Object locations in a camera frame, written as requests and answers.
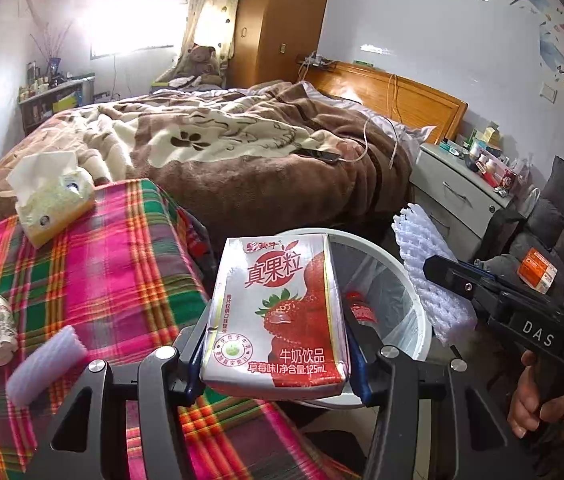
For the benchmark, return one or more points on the strawberry milk carton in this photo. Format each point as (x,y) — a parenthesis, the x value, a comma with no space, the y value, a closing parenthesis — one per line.
(282,320)

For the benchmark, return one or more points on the dry branches in vase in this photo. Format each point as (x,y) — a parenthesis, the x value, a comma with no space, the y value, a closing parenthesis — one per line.
(51,50)

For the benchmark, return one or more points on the plaid cloth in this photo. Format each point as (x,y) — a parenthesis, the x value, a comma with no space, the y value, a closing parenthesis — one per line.
(111,270)

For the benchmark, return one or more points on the cluttered shelf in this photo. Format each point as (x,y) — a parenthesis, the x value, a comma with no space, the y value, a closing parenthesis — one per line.
(56,100)

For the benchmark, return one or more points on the yellow tissue box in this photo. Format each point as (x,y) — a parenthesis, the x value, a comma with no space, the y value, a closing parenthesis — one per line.
(56,205)

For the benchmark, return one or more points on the brown teddy bear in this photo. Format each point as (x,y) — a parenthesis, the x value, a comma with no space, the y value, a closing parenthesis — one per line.
(201,60)

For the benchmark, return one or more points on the wooden headboard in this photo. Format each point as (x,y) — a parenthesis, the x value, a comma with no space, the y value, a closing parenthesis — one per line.
(412,100)

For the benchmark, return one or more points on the wooden wardrobe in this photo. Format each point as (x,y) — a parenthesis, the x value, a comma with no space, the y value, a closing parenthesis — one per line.
(282,20)

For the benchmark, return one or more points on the bed with brown blanket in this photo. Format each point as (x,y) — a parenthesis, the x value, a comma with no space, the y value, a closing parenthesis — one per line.
(242,170)

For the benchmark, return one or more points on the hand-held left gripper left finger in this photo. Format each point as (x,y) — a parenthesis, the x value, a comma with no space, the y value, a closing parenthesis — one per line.
(194,365)

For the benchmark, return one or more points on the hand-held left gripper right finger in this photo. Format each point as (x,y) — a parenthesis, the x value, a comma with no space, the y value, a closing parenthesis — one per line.
(359,362)

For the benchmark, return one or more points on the black phone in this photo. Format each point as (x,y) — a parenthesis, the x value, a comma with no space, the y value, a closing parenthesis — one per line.
(319,155)

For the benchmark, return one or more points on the orange white box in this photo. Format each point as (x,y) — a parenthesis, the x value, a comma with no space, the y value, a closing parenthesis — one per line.
(537,270)

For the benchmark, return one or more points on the red white can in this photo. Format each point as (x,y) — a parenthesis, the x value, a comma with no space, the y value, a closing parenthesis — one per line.
(509,180)

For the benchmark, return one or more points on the person's right hand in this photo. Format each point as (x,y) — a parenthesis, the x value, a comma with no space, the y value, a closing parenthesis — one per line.
(524,400)

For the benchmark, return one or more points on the white wall socket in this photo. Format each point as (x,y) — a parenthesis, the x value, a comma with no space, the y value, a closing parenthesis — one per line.
(548,93)

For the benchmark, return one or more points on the clear bin liner bag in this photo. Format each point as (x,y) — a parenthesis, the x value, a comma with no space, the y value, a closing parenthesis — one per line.
(397,330)

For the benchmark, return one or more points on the window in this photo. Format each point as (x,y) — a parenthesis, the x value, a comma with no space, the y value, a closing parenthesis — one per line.
(126,25)

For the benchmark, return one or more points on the white nightstand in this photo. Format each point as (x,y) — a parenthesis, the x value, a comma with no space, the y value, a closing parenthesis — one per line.
(447,180)

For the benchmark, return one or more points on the purple foam fruit net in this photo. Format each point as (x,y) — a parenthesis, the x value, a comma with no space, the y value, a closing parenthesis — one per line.
(41,367)

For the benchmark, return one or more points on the white foam fruit net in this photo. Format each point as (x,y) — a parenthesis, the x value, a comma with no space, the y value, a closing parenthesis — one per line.
(432,280)

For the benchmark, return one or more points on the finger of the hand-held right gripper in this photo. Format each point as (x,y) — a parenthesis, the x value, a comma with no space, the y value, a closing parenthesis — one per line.
(457,277)
(484,266)

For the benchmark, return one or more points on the white trash bin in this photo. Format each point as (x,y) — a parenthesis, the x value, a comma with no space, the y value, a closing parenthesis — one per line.
(402,280)

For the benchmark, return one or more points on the group of small bottles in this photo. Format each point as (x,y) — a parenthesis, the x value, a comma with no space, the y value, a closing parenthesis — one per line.
(482,152)

